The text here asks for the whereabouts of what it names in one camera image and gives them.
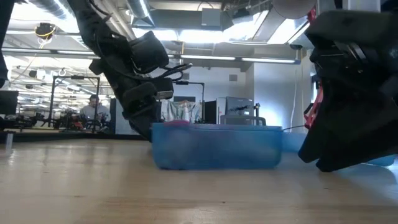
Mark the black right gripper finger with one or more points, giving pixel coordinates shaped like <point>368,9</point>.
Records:
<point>357,154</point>
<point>320,144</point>

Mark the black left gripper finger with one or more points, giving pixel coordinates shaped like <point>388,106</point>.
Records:
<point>144,129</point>

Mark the blue translucent plastic supply box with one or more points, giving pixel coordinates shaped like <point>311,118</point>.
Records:
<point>217,146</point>

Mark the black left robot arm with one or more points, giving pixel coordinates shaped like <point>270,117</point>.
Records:
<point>93,25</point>

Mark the grey partition panel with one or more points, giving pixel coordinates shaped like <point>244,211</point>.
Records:
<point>116,121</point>

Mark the red desk lamp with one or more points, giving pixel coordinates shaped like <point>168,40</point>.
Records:
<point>312,115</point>

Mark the white ceiling light tube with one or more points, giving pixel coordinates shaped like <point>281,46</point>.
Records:
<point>77,53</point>
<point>28,50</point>
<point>267,60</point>
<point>208,57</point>
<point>171,56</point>

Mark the silver foil cover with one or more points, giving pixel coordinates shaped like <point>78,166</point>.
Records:
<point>183,112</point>

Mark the person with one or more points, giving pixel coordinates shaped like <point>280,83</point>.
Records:
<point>93,112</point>

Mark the office swivel chair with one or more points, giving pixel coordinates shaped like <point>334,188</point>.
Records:
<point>242,119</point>

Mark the grey metal cabinet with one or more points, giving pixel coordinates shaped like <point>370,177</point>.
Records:
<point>239,105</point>

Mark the dark computer monitor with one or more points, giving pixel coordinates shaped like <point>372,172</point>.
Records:
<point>8,102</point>

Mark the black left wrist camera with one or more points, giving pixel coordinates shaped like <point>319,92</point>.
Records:
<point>140,99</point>

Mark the black metal rig frame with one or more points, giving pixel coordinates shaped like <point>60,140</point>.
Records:
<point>192,82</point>
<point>76,77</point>

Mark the black aluminium table frame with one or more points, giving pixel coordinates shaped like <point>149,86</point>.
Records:
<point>62,136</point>

